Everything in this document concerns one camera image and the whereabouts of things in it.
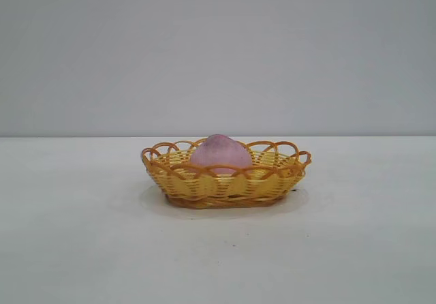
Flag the pink peach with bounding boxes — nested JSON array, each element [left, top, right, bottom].
[[189, 134, 254, 177]]

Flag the yellow woven wicker basket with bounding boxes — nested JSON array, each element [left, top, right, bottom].
[[140, 139, 313, 210]]

